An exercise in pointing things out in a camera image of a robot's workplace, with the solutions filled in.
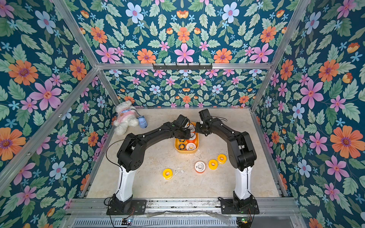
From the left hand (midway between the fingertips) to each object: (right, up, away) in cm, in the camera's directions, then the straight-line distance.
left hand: (191, 134), depth 96 cm
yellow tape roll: (-14, -23, -12) cm, 30 cm away
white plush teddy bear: (-48, +13, +7) cm, 50 cm away
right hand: (+5, +4, +2) cm, 6 cm away
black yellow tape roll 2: (-7, -5, +2) cm, 8 cm away
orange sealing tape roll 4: (+5, -20, -9) cm, 22 cm away
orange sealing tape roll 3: (+1, +4, -6) cm, 7 cm away
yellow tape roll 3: (+20, -15, -6) cm, 26 cm away
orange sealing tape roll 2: (+1, -4, -2) cm, 4 cm away
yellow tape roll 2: (+14, -19, -8) cm, 24 cm away
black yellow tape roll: (-6, -9, -1) cm, 11 cm away
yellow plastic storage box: (+1, -11, -3) cm, 12 cm away
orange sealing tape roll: (0, -8, -1) cm, 8 cm away
